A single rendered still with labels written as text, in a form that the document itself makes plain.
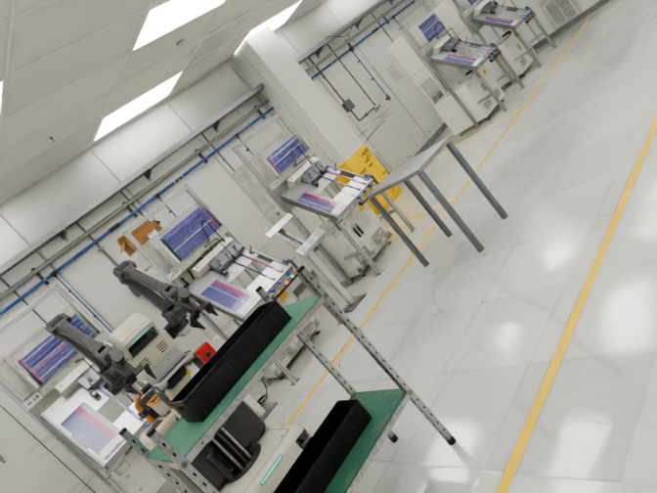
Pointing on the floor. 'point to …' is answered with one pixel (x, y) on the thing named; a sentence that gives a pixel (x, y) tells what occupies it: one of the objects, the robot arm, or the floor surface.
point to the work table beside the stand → (432, 194)
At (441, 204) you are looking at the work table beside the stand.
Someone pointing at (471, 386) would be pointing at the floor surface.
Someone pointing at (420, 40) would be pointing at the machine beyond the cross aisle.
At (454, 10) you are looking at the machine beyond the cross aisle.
